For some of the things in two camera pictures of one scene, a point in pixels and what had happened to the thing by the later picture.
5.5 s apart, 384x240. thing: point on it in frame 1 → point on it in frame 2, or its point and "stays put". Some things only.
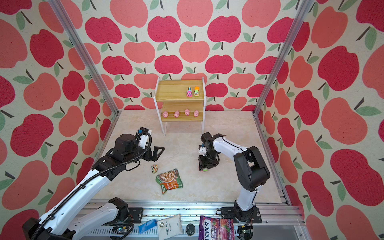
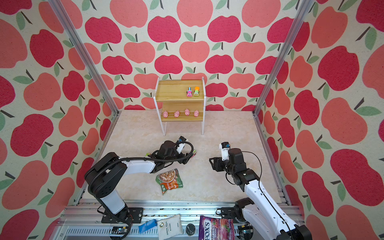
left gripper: (149, 157) → (186, 159)
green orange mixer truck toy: (196, 91) stays put
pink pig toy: (187, 112) stays put
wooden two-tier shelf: (180, 101) stays put
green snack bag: (169, 180) stays put
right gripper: (202, 165) → (216, 164)
